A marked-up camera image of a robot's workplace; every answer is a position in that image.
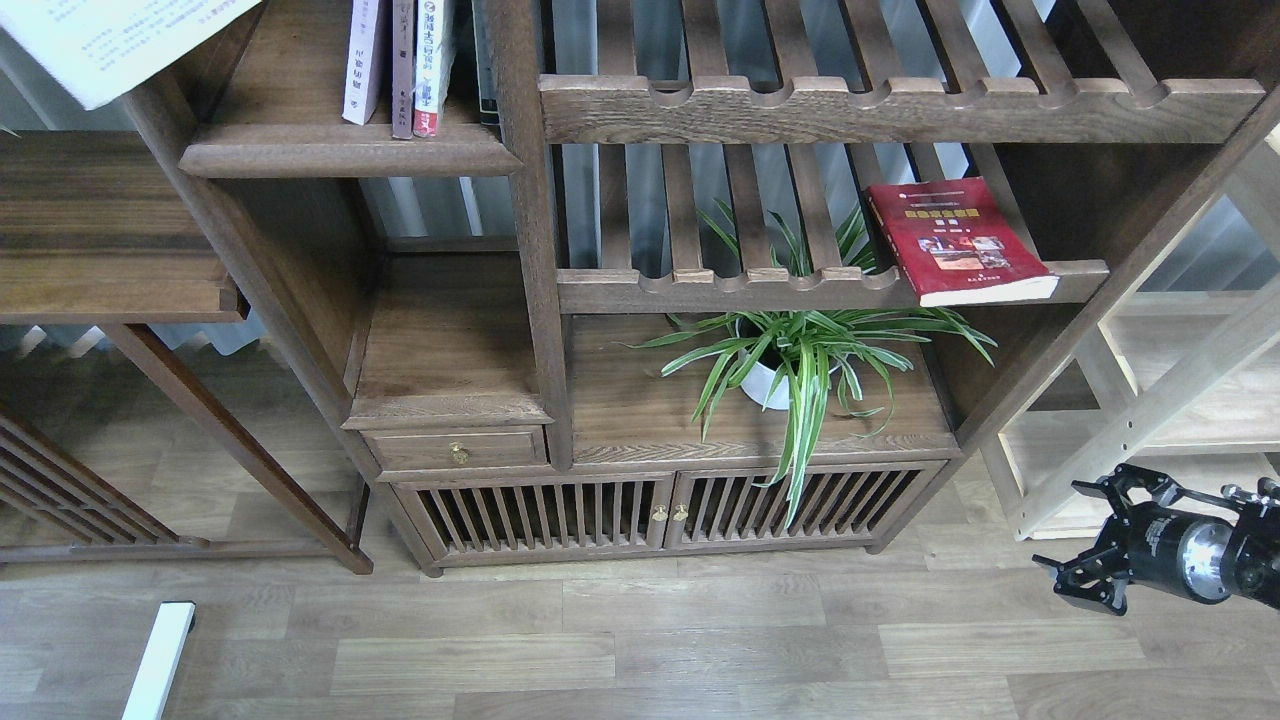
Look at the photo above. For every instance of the white bar on floor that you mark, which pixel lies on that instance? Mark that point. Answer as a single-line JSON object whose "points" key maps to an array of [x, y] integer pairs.
{"points": [[153, 681]]}

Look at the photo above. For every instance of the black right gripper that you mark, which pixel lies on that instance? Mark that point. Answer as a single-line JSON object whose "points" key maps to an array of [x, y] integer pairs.
{"points": [[1174, 551]]}

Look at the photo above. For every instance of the yellow green cover book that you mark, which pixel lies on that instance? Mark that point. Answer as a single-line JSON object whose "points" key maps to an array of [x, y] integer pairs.
{"points": [[97, 50]]}

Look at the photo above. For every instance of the dark wooden bookshelf cabinet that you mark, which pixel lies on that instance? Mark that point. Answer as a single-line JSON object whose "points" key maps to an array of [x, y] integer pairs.
{"points": [[489, 286]]}

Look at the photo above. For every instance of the light wooden shelf rack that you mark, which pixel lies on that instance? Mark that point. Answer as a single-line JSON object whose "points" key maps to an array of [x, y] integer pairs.
{"points": [[1184, 382]]}

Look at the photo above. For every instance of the white plant pot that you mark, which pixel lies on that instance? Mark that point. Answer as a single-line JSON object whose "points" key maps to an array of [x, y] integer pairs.
{"points": [[759, 382]]}

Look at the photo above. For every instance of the dark thin upright book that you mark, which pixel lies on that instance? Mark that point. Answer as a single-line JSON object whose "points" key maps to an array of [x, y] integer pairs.
{"points": [[487, 95]]}

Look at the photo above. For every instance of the red cover book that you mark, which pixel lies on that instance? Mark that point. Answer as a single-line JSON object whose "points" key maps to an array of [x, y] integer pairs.
{"points": [[954, 246]]}

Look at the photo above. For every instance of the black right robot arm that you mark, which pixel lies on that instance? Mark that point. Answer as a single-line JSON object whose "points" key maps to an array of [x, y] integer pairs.
{"points": [[1249, 566]]}

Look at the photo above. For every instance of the white red upright book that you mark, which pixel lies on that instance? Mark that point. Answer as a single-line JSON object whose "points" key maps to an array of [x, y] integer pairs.
{"points": [[434, 55]]}

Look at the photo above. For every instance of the pale lavender white book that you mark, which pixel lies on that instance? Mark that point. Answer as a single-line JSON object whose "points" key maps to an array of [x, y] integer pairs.
{"points": [[368, 52]]}

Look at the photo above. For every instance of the brown spine upright book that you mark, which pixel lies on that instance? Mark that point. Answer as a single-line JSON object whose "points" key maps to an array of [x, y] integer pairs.
{"points": [[402, 44]]}

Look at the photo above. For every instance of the brass drawer knob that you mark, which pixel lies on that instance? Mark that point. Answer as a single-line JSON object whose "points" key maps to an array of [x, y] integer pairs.
{"points": [[459, 454]]}

